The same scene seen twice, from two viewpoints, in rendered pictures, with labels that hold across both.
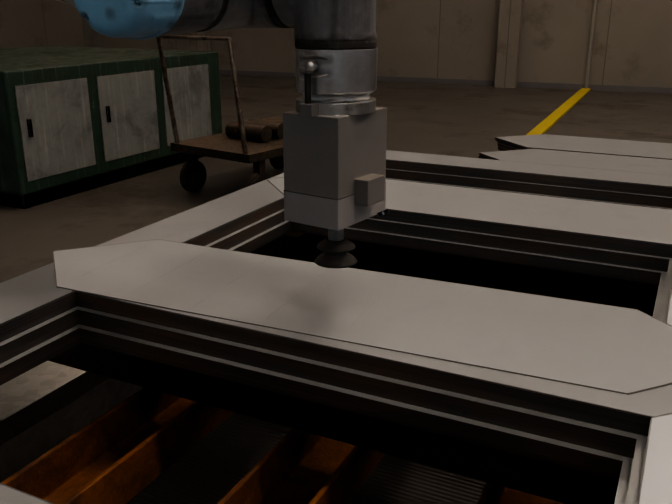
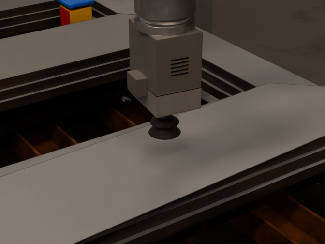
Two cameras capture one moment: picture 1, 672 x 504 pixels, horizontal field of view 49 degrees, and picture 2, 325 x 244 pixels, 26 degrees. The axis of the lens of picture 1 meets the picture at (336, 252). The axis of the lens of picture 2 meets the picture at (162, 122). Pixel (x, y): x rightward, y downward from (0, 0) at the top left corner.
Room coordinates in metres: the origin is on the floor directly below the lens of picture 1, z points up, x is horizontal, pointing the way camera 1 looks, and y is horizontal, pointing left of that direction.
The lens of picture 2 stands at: (1.10, -0.72, 1.36)
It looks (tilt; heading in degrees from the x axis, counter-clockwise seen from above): 28 degrees down; 120
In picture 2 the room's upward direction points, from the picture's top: straight up
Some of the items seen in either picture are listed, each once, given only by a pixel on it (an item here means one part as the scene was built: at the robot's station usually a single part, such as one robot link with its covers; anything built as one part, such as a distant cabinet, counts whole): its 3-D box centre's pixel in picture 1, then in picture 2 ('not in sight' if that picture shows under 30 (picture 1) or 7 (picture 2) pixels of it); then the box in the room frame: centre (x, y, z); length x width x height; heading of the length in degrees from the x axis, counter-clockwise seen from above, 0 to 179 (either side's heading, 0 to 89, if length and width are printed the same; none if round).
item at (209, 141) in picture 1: (265, 112); not in sight; (4.78, 0.46, 0.49); 1.24 x 0.72 x 0.98; 147
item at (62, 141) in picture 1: (39, 111); not in sight; (5.45, 2.19, 0.40); 2.03 x 1.86 x 0.80; 153
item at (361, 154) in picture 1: (344, 159); (155, 59); (0.69, -0.01, 1.01); 0.10 x 0.09 x 0.16; 55
